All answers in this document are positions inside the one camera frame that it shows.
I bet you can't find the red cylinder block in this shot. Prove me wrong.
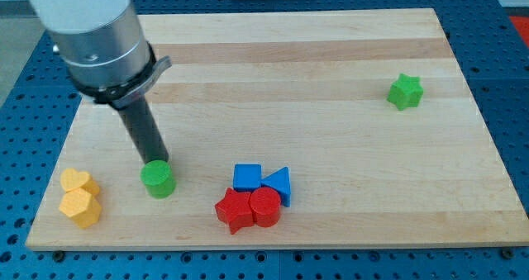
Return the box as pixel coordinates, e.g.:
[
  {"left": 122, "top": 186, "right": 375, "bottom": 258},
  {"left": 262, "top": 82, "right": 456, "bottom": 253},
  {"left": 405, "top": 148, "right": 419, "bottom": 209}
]
[{"left": 250, "top": 187, "right": 281, "bottom": 227}]

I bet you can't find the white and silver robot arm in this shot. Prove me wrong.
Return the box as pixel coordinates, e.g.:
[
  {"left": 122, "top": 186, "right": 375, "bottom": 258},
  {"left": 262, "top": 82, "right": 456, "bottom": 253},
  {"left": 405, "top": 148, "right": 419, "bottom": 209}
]
[{"left": 29, "top": 0, "right": 171, "bottom": 109}]

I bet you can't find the light wooden board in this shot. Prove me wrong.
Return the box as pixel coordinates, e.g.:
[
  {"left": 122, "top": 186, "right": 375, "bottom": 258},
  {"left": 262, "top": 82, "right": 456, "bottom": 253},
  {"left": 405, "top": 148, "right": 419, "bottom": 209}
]
[{"left": 26, "top": 8, "right": 528, "bottom": 251}]

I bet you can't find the blue triangle block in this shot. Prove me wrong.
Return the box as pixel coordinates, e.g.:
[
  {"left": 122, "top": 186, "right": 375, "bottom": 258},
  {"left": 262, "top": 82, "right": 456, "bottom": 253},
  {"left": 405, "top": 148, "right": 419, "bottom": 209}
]
[{"left": 261, "top": 167, "right": 291, "bottom": 207}]

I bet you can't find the blue square block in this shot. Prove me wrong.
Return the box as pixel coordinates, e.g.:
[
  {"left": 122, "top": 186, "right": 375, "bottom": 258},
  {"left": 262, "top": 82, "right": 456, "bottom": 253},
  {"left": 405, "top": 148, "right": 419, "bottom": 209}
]
[{"left": 232, "top": 164, "right": 262, "bottom": 192}]

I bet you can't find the red star block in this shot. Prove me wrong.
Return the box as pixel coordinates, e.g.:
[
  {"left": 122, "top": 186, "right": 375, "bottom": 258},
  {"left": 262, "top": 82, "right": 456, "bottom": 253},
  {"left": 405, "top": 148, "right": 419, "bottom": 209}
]
[{"left": 215, "top": 187, "right": 254, "bottom": 235}]

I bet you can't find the green star block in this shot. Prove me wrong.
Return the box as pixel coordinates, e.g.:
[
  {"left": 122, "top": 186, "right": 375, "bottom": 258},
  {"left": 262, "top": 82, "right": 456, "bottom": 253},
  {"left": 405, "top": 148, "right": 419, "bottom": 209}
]
[{"left": 387, "top": 74, "right": 424, "bottom": 111}]

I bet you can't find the green cylinder block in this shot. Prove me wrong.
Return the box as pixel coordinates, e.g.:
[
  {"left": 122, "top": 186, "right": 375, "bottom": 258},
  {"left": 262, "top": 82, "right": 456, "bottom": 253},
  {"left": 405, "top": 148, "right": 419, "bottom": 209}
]
[{"left": 140, "top": 160, "right": 176, "bottom": 199}]

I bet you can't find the yellow hexagon block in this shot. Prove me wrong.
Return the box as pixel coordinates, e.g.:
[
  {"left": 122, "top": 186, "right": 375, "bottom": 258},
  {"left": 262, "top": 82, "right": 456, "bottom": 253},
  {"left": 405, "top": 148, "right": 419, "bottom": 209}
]
[{"left": 59, "top": 188, "right": 102, "bottom": 229}]

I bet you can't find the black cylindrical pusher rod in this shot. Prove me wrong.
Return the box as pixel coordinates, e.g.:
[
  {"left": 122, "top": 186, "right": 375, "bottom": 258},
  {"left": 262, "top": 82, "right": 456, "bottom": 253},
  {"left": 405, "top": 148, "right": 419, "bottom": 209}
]
[{"left": 118, "top": 97, "right": 169, "bottom": 164}]

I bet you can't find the yellow heart block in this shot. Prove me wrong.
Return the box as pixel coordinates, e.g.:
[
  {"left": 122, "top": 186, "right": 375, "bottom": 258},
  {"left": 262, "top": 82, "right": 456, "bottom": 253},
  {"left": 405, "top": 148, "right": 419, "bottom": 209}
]
[{"left": 60, "top": 168, "right": 100, "bottom": 196}]

